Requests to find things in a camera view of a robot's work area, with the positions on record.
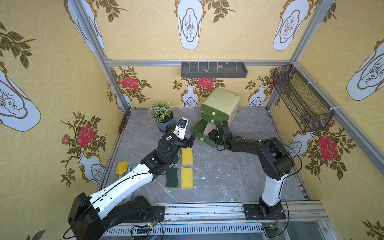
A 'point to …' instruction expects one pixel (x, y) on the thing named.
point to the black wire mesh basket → (307, 109)
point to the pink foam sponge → (209, 127)
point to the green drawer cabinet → (218, 106)
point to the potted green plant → (161, 113)
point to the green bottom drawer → (198, 132)
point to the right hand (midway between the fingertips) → (208, 135)
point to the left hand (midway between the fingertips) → (187, 127)
